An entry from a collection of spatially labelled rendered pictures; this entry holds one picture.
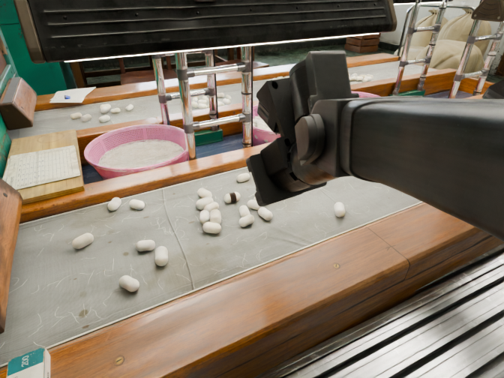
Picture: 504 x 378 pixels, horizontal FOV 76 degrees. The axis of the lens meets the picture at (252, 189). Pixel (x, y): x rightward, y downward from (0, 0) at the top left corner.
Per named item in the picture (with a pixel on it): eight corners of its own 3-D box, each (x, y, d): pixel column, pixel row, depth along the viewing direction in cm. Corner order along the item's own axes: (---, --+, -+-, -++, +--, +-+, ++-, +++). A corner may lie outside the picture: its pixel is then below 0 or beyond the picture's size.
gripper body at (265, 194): (243, 159, 42) (265, 142, 36) (307, 144, 46) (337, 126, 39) (257, 206, 42) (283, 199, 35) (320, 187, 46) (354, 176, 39)
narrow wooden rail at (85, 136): (454, 93, 157) (462, 70, 151) (26, 184, 88) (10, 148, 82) (443, 90, 161) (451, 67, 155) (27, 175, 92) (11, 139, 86)
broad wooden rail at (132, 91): (393, 89, 188) (401, 55, 178) (40, 155, 119) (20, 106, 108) (378, 85, 197) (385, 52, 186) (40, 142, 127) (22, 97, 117)
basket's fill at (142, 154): (198, 181, 84) (196, 163, 81) (107, 205, 75) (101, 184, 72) (174, 148, 101) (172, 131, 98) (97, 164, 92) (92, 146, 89)
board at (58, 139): (85, 190, 66) (83, 185, 65) (-2, 211, 60) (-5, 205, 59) (76, 133, 90) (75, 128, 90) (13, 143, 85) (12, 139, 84)
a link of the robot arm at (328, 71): (268, 83, 38) (293, 15, 26) (337, 80, 39) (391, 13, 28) (280, 178, 37) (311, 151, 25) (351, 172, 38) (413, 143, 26)
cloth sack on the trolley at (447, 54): (485, 83, 330) (500, 43, 310) (436, 93, 303) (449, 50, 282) (437, 71, 372) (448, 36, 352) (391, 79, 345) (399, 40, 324)
